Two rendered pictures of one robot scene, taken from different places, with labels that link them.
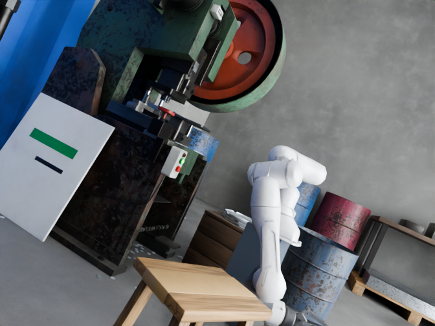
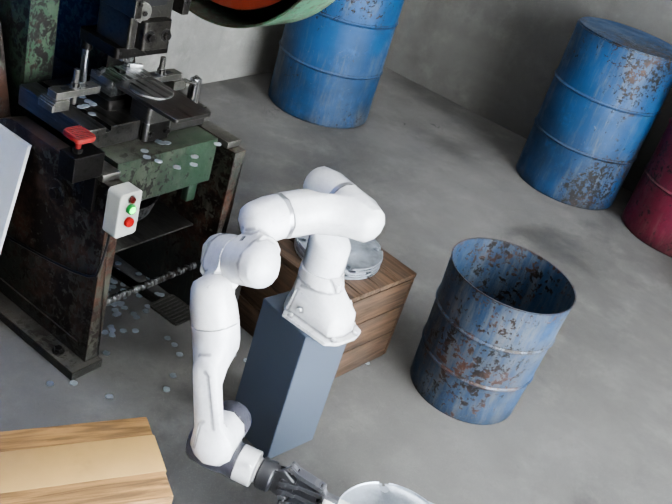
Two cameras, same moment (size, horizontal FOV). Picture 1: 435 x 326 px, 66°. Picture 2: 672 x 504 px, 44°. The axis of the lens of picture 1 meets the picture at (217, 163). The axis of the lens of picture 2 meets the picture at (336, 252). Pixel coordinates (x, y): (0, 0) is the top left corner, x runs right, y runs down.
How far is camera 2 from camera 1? 1.29 m
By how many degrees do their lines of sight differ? 31
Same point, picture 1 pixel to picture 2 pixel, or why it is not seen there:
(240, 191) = (504, 63)
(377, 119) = not seen: outside the picture
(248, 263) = (270, 365)
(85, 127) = not seen: outside the picture
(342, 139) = not seen: outside the picture
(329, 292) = (497, 377)
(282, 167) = (234, 260)
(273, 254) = (207, 405)
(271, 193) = (208, 310)
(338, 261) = (507, 327)
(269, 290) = (202, 454)
